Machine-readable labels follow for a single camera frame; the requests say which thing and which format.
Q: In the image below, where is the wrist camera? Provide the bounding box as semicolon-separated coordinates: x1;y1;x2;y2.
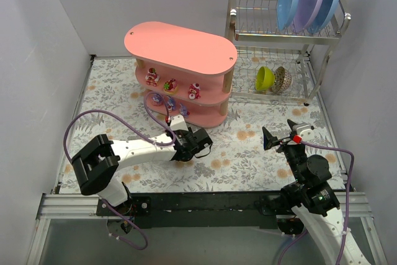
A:
169;114;188;131
292;123;315;141

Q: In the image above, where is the pink three-tier shelf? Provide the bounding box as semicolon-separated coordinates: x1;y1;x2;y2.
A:
124;21;237;128

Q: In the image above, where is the pink figure toy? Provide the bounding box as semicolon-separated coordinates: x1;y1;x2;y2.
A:
188;83;201;100

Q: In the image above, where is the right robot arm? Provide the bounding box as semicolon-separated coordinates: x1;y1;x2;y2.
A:
262;120;368;264

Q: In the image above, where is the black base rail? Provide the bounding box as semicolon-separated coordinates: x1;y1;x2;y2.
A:
96;192;306;235

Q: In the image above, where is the pink purple cupcake toy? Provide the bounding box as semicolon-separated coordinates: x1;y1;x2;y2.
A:
151;94;164;106

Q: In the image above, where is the right blue plate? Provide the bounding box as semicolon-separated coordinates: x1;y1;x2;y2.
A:
308;0;339;35

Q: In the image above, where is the floral table mat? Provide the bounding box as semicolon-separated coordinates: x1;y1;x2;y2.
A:
69;58;344;192

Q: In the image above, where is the strawberry cake toy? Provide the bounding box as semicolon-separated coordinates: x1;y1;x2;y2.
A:
145;68;161;87

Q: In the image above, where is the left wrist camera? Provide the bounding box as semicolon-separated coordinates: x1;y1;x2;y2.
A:
169;114;188;131

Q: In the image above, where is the pink flowerpot toy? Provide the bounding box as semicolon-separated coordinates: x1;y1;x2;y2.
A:
163;78;179;94

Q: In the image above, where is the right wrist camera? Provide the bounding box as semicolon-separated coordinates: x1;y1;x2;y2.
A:
292;123;315;141

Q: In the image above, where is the patterned ceramic bowl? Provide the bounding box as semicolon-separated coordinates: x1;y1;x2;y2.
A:
271;66;293;93

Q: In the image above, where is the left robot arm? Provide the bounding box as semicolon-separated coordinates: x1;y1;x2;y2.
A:
72;128;213;207

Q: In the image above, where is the purple bunny head toy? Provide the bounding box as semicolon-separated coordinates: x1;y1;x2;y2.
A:
166;96;176;112

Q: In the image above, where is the lime green bowl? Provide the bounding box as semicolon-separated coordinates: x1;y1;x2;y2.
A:
255;66;275;91

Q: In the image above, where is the purple plate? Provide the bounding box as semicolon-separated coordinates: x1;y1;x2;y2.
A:
293;0;323;33

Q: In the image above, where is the steel dish rack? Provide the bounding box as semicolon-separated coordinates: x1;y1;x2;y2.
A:
225;0;351;106

